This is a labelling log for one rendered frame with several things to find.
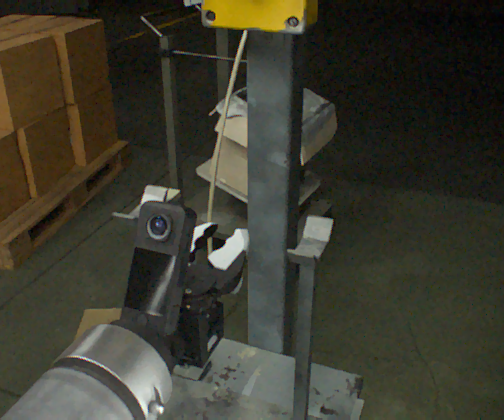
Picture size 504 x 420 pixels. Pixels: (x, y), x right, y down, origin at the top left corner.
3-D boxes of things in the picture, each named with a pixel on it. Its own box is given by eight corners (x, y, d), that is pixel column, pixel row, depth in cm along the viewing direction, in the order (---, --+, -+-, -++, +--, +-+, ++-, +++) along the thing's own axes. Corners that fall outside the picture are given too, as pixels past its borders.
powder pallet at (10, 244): (20, 150, 363) (16, 129, 356) (132, 162, 345) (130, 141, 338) (-132, 245, 261) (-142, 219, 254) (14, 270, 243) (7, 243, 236)
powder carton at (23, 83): (19, 100, 293) (5, 30, 276) (64, 105, 285) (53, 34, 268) (-36, 123, 262) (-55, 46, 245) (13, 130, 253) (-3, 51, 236)
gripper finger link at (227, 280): (219, 255, 59) (171, 299, 53) (219, 241, 58) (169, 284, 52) (258, 267, 57) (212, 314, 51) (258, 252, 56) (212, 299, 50)
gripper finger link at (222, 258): (243, 265, 65) (199, 309, 58) (243, 221, 62) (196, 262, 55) (267, 272, 64) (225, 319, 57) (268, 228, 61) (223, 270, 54)
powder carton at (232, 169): (247, 131, 271) (271, 57, 248) (324, 173, 260) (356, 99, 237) (185, 172, 229) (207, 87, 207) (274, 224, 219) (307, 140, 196)
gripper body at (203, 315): (164, 313, 60) (99, 392, 50) (158, 246, 56) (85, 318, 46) (229, 331, 57) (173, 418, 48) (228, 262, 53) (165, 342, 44)
